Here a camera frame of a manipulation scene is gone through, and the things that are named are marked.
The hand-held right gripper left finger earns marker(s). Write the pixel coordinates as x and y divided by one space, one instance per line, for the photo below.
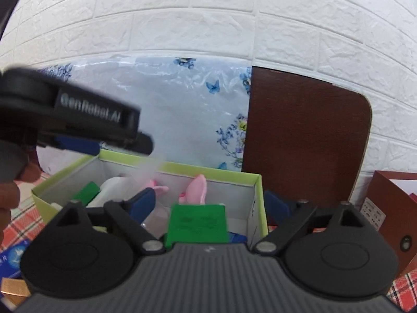
141 203

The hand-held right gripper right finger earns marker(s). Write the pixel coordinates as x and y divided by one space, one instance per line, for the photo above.
277 207

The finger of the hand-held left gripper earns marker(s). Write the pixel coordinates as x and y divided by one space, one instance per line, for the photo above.
140 143
78 145

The white glove pink cuff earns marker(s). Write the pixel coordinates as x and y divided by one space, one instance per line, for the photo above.
110 189
195 190

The small green plastic item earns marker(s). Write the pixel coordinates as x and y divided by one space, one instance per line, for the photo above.
86 195

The light green cardboard box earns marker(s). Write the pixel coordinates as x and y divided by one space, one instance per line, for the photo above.
228 176

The blue printed packet box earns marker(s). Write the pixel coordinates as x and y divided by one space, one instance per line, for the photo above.
14 256

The gold carton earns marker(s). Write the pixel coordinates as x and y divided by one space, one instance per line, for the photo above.
13 289

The person's left hand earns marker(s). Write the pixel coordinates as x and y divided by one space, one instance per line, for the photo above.
9 197

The floral plastic bedding package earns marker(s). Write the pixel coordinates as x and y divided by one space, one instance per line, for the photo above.
182 111

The brown wooden headboard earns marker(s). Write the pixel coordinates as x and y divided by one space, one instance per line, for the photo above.
303 137

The plaid bed sheet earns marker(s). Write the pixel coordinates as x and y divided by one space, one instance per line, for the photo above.
19 221

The brown cardboard shoe box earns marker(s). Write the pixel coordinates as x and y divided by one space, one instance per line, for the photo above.
391 208

